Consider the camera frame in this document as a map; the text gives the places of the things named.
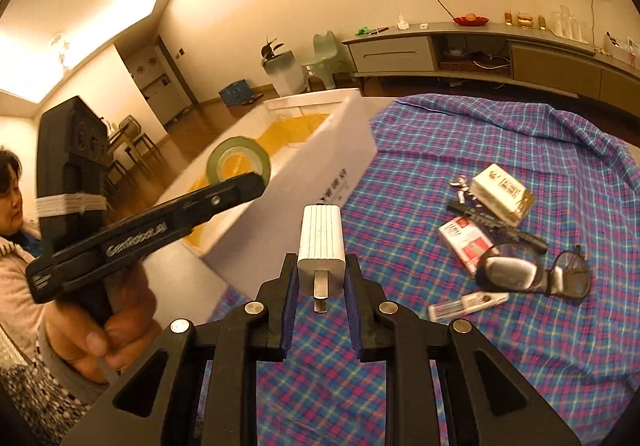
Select white trash bin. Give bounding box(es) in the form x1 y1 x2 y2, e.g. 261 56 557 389
262 50 308 97

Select speckled dark cloth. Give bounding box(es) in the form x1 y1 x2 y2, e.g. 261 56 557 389
0 363 93 446

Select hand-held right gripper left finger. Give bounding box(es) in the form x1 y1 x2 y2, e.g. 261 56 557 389
60 253 301 446

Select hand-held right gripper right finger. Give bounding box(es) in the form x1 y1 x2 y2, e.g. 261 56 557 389
344 253 583 446

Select red and white pack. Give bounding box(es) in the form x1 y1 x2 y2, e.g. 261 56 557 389
438 218 501 277

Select grey TV cabinet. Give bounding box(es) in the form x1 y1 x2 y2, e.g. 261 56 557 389
342 20 640 117

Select amber glass ornaments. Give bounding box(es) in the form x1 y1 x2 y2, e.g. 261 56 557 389
504 10 549 30

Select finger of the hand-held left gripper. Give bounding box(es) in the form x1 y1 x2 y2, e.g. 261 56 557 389
150 172 267 237

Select blue plastic basket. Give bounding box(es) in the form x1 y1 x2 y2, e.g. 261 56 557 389
219 80 252 107

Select person's left hand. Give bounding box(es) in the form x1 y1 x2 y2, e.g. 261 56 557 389
50 256 163 384

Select blue plaid cloth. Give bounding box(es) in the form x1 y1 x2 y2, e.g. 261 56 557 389
197 93 640 446

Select wooden door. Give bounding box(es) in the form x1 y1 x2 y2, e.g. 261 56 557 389
134 50 192 123

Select person's head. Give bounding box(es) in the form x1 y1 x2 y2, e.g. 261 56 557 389
0 148 24 237

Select white and gold box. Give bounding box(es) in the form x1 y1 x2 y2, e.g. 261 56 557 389
470 163 536 227

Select white charger adapter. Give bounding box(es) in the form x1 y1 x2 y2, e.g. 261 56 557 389
297 205 347 313

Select wooden dining chair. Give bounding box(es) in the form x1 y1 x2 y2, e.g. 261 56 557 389
102 115 154 177

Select green plastic chair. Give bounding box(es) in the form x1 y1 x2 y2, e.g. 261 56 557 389
300 30 353 91

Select green tape roll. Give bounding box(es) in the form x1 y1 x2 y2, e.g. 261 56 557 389
206 136 273 187

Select person's pink sweater torso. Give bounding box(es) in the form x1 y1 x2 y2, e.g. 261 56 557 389
0 226 61 369

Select black marker pen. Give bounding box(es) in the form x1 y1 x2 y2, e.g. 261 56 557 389
446 200 549 249

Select dark potted plant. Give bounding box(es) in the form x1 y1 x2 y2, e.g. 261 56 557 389
260 36 285 62

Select black eyeglasses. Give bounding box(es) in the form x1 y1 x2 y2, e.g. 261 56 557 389
474 246 592 299

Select ceiling lamp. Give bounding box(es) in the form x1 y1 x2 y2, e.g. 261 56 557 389
49 32 72 72

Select small white tube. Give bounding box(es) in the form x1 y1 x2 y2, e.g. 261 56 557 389
428 291 511 324

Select white storage box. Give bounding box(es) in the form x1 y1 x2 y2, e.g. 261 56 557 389
150 88 378 301

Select white tray with clutter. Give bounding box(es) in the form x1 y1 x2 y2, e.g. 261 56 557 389
604 30 639 62

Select clear drinking glasses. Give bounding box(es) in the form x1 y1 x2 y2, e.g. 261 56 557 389
550 6 589 42

